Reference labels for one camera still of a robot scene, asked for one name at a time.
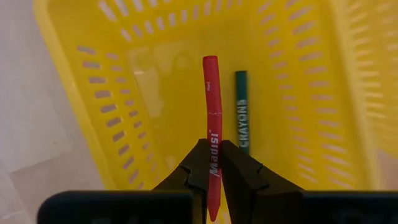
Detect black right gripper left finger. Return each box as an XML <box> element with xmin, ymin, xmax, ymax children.
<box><xmin>152</xmin><ymin>138</ymin><xmax>211</xmax><ymax>224</ymax></box>

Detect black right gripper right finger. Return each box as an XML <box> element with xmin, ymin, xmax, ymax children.
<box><xmin>220</xmin><ymin>139</ymin><xmax>307</xmax><ymax>224</ymax></box>

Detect red crayon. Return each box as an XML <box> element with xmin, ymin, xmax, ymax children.
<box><xmin>202</xmin><ymin>55</ymin><xmax>223</xmax><ymax>222</ymax></box>

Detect yellow plastic bin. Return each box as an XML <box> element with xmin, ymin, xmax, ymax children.
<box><xmin>348</xmin><ymin>0</ymin><xmax>398</xmax><ymax>159</ymax></box>
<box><xmin>32</xmin><ymin>0</ymin><xmax>382</xmax><ymax>224</ymax></box>

